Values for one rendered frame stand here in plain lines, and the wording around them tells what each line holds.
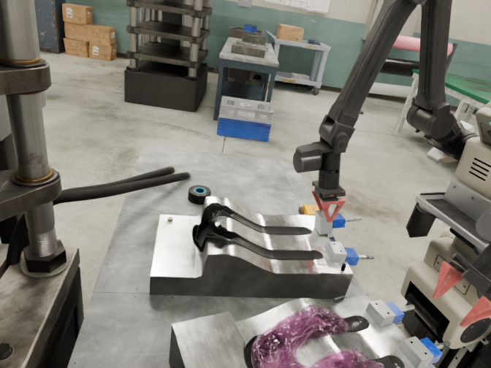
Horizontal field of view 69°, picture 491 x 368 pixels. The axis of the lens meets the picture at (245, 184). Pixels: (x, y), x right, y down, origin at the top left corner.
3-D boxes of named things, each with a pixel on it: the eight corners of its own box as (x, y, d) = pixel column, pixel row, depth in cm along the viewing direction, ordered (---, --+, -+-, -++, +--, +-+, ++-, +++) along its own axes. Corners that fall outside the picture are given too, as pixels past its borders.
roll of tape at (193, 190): (184, 201, 126) (185, 193, 124) (192, 190, 133) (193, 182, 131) (206, 207, 125) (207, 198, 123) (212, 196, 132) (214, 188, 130)
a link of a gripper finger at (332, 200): (321, 226, 100) (322, 195, 97) (313, 215, 106) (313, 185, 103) (344, 224, 101) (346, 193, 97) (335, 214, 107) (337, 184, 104)
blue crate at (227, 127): (267, 131, 449) (269, 114, 439) (268, 143, 413) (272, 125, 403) (218, 123, 446) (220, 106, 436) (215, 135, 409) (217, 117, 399)
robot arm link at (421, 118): (459, 125, 102) (445, 117, 106) (446, 101, 96) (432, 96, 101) (433, 147, 104) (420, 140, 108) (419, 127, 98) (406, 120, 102)
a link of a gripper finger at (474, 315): (462, 333, 63) (502, 295, 61) (432, 302, 69) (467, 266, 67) (479, 339, 67) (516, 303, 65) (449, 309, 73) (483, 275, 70)
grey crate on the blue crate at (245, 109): (269, 115, 439) (272, 103, 433) (271, 125, 403) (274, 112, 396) (220, 107, 436) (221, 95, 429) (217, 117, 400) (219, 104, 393)
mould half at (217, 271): (316, 239, 118) (326, 204, 111) (343, 299, 95) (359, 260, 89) (159, 230, 109) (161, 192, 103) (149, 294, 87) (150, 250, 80)
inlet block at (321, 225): (356, 223, 109) (357, 207, 108) (363, 230, 105) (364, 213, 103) (314, 226, 108) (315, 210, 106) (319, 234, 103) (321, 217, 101)
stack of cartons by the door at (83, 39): (118, 58, 684) (117, 10, 646) (112, 61, 656) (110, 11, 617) (71, 51, 680) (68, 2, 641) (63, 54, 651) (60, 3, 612)
